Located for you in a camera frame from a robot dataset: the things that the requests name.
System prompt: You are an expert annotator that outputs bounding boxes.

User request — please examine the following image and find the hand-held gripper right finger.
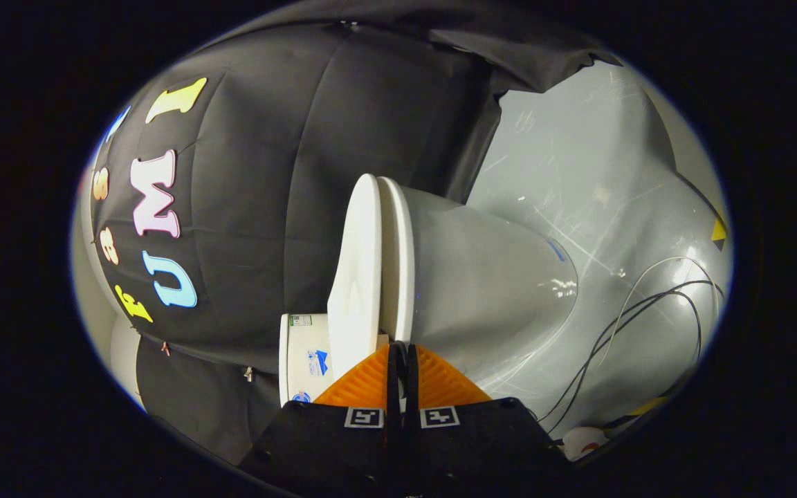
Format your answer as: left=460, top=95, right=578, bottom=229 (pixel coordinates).
left=402, top=344, right=572, bottom=498

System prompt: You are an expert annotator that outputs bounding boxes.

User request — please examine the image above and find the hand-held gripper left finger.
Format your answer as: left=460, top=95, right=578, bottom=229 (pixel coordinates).
left=239, top=344, right=399, bottom=498

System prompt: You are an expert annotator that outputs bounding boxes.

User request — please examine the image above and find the white toilet lid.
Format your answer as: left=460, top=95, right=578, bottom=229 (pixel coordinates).
left=327, top=173, right=391, bottom=381

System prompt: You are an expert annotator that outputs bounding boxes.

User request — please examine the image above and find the white ceramic toilet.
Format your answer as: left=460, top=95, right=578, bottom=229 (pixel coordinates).
left=279, top=176, right=579, bottom=405

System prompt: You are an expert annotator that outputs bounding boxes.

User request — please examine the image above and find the white red round object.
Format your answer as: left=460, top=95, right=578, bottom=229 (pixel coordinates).
left=563, top=427, right=610, bottom=461

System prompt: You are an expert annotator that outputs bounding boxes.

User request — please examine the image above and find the black backdrop cloth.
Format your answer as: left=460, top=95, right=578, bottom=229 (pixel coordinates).
left=87, top=0, right=624, bottom=464

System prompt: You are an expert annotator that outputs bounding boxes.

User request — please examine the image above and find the thin black cable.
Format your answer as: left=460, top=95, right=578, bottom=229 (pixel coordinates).
left=547, top=279, right=726, bottom=435
left=538, top=289, right=704, bottom=423

